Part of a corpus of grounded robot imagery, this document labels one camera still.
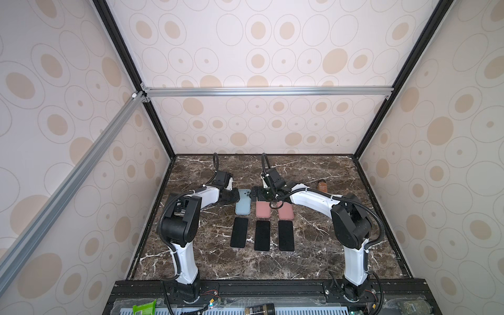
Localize dark bottle at front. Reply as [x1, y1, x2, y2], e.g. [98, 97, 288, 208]
[244, 303, 276, 315]

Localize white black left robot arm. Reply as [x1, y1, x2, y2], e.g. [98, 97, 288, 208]
[157, 186, 240, 285]

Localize pink phone case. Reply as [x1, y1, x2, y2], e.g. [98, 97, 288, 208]
[255, 201, 271, 219]
[278, 203, 294, 221]

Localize black corner frame post right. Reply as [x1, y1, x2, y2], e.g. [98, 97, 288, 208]
[353, 0, 454, 161]

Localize green packet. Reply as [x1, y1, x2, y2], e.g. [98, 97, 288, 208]
[132, 299, 157, 315]

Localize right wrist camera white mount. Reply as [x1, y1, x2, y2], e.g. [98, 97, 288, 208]
[261, 167, 286, 191]

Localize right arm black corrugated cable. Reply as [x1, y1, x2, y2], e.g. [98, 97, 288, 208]
[260, 152, 386, 253]

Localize black corner frame post left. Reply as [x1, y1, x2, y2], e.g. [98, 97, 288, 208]
[93, 0, 177, 160]

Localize black corner frame post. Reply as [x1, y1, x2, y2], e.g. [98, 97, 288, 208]
[93, 0, 177, 160]
[353, 0, 454, 161]

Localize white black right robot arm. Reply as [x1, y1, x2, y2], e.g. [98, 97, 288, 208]
[252, 184, 384, 289]

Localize diagonal aluminium rail left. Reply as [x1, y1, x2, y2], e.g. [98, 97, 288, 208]
[1, 91, 146, 294]

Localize horizontal aluminium rail back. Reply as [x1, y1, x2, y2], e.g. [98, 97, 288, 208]
[144, 86, 394, 98]

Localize light blue cased phone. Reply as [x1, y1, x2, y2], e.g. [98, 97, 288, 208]
[235, 189, 251, 215]

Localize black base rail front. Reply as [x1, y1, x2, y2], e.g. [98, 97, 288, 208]
[103, 279, 441, 314]

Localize red sweet pepper spice jar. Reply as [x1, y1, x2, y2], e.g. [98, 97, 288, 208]
[316, 179, 328, 193]

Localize phone with black screen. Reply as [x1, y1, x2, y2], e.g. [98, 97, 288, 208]
[278, 220, 295, 252]

